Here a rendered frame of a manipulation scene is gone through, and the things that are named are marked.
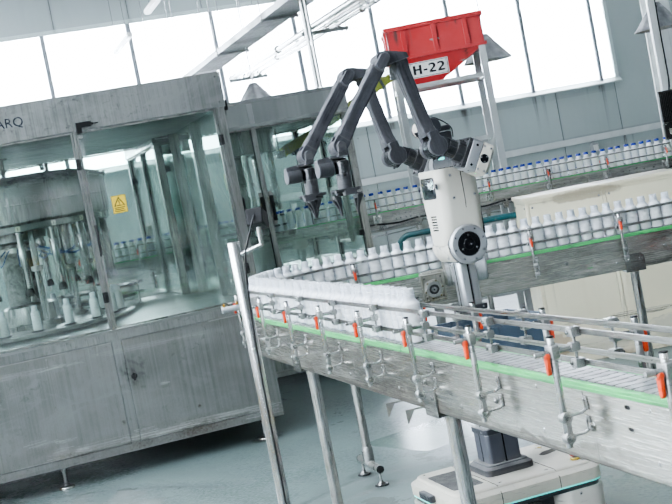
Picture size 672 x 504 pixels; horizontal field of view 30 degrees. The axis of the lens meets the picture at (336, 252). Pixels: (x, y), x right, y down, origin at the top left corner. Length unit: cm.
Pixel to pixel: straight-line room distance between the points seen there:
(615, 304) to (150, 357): 318
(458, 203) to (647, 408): 253
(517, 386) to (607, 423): 42
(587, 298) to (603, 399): 608
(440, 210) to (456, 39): 656
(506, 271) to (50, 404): 298
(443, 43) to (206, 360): 460
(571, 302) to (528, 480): 385
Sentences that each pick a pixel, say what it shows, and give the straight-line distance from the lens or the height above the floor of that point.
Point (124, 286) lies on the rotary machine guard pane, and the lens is 782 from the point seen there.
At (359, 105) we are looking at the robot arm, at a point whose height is 179.
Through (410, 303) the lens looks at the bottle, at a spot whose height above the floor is 112.
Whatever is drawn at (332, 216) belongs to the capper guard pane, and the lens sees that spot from 1008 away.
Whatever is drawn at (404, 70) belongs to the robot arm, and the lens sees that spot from 479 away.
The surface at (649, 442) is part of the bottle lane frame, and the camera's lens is 256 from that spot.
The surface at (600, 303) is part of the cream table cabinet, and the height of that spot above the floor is 38.
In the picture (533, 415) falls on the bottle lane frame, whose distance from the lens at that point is 302.
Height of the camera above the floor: 151
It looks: 3 degrees down
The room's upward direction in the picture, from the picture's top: 11 degrees counter-clockwise
